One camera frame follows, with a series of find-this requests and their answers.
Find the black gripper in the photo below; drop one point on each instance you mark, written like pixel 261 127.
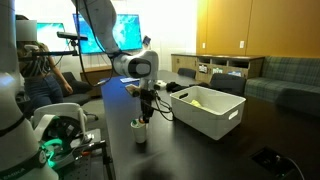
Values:
pixel 147 98

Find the green Expo marker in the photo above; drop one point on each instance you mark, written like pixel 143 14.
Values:
pixel 134 123

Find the yellow towel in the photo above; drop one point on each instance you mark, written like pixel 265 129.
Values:
pixel 196 103

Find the white plastic basket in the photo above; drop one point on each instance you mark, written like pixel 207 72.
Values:
pixel 213 116

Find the white ceramic mug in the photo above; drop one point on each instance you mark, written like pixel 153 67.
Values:
pixel 139 131

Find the crumpled white cloth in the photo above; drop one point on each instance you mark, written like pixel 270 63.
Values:
pixel 161 84

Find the black cloth bundle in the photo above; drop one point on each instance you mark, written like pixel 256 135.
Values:
pixel 175 86

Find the black office chair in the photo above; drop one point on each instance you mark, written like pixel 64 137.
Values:
pixel 80 91
pixel 228 83
pixel 186 73

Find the wooden low TV cabinet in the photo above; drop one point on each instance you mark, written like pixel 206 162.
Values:
pixel 96 75

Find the black mounting platform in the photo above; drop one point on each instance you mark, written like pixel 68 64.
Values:
pixel 96 156

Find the wooden sideboard with shelves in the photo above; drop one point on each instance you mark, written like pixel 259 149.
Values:
pixel 230 63

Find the person in striped top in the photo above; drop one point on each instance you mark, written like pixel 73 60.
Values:
pixel 36 76

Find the table power outlet box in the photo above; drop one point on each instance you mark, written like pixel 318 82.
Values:
pixel 270 161

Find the grey plaid sofa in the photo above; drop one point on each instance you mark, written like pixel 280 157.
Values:
pixel 283 80

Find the wrist mounted camera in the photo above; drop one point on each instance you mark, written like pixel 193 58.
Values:
pixel 133 90

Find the dark wall control panel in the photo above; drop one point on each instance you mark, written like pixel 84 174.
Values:
pixel 146 40

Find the blue wall display screen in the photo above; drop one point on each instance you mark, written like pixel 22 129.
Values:
pixel 128 31

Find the white wall outlet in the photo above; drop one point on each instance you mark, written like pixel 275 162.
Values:
pixel 203 45
pixel 241 44

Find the black camera on stand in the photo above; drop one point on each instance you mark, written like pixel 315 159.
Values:
pixel 71 36

